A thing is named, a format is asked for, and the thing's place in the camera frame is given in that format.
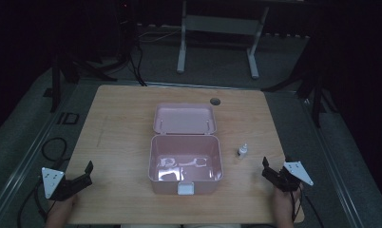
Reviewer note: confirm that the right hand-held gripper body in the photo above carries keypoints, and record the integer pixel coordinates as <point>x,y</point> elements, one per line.
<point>295,171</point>

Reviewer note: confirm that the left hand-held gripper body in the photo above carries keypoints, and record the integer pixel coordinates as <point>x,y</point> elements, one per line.
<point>53,182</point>

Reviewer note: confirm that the small white dropper bottle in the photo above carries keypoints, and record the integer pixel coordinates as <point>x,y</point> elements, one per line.
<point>242,152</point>

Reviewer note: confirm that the pink plastic box with lid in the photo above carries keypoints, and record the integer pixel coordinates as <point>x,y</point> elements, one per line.
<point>184,147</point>

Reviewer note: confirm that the person's left hand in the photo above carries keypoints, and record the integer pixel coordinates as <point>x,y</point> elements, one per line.
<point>67,203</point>

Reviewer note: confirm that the person's right hand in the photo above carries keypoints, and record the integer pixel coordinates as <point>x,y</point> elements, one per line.
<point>284,199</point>

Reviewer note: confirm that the black tripod stand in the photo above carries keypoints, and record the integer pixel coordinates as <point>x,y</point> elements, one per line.
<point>56,85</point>
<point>315,95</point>

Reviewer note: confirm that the black equipment stand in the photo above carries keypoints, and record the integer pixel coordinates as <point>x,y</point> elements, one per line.
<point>127,31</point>

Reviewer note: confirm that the metal floor rail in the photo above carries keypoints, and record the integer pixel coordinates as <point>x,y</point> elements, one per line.
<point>27,158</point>
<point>334,177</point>

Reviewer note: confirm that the white metal stand frame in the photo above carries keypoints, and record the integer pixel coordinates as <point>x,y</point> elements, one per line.
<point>220,24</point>

